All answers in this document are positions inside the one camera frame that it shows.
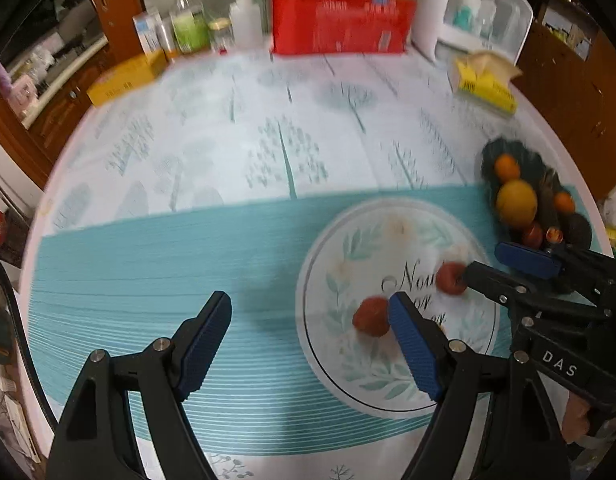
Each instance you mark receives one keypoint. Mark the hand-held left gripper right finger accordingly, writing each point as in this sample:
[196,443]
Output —
[415,347]

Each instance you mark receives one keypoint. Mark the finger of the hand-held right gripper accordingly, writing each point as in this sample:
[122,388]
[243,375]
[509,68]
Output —
[528,259]
[513,287]

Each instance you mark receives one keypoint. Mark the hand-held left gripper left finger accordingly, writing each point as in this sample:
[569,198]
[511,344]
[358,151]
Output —
[203,347]

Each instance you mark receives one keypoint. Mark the red tomato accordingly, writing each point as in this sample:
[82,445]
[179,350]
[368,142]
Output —
[553,234]
[533,234]

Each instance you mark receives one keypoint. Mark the large orange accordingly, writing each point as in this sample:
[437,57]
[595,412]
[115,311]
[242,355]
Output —
[516,203]

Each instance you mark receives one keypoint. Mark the dark avocado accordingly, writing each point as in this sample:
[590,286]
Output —
[580,230]

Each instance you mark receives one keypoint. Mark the overripe dark banana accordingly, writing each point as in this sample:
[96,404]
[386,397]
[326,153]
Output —
[548,195]

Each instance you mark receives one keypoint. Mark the dark green scalloped plate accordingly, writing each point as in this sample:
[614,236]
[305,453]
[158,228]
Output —
[490,180]

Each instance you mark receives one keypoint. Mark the tangerine with green stem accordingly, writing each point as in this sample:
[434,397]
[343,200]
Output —
[506,166]

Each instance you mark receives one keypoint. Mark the white floral plate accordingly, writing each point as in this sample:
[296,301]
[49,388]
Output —
[368,260]

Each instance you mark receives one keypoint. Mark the person's right hand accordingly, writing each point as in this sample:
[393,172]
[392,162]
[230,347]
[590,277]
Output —
[574,420]

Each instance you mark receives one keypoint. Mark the yellow tissue box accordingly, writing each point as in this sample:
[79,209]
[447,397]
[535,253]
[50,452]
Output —
[485,82]

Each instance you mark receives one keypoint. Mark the yellow tin box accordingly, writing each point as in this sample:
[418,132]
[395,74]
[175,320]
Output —
[125,80]

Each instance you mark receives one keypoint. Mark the red paper cup package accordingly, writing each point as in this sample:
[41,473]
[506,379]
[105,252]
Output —
[338,20]

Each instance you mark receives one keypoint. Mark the metal can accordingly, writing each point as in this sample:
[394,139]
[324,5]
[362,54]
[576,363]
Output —
[167,37]

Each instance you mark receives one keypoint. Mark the small glass jar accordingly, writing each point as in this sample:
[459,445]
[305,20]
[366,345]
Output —
[221,35]

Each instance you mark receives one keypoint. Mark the blue white carton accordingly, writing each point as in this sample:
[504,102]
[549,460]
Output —
[148,30]

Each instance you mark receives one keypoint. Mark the glass bottle green label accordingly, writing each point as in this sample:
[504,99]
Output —
[189,25]

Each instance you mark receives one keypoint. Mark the white squeeze bottle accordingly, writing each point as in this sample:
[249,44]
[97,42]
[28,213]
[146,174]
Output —
[245,22]

